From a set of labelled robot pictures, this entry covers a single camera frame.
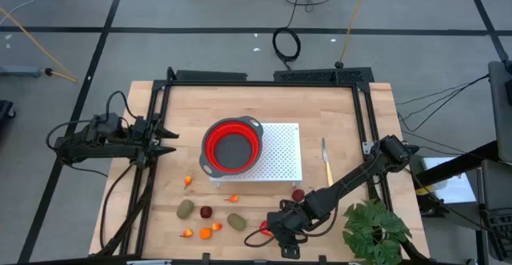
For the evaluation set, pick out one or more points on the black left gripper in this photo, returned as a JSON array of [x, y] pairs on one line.
[[145, 149]]

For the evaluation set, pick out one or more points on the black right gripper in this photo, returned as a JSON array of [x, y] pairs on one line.
[[296, 221]]

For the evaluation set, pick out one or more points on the large red-orange mango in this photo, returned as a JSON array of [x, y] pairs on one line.
[[264, 227]]

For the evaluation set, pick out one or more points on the maroon round bumpy fruit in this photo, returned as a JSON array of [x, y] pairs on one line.
[[297, 195]]

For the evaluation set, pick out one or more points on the green-brown kiwi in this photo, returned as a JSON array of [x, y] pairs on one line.
[[236, 222], [185, 209]]

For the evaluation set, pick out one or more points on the small orange pear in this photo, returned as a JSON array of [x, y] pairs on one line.
[[234, 198], [187, 233], [188, 181]]

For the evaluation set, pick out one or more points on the small yellow-red peach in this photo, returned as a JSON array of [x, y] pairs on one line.
[[217, 226]]

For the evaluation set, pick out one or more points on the dark red dimpled fruit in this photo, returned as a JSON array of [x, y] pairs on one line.
[[206, 212]]

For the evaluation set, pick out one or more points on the small orange tangerine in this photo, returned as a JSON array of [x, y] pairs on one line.
[[205, 233]]

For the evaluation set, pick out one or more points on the red collapsible colander grey rim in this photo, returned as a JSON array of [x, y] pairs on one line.
[[233, 149]]

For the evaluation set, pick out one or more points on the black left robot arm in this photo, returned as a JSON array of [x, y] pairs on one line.
[[100, 149]]

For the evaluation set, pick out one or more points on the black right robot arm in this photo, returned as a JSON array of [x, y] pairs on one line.
[[352, 179]]

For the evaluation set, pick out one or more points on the white perforated metal shelf riser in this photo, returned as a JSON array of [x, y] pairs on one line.
[[280, 153]]

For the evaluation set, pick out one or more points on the black flat box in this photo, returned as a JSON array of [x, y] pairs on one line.
[[210, 75]]

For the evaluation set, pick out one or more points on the green artificial leafy plant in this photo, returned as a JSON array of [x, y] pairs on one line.
[[374, 227]]

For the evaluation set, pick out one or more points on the black perforated box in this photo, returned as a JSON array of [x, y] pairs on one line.
[[320, 75]]

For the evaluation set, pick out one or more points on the grey metal base bar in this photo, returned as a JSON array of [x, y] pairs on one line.
[[20, 71]]

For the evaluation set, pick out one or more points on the black wheeled base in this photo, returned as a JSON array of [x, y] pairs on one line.
[[5, 111]]

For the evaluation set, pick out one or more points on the white box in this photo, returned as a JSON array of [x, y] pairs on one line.
[[452, 185]]

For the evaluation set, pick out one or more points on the black diagonal beam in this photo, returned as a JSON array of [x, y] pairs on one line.
[[460, 163]]

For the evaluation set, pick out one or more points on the black keyboard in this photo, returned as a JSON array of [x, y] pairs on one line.
[[500, 233]]

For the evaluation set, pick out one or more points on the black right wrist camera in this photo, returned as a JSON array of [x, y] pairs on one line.
[[290, 252]]

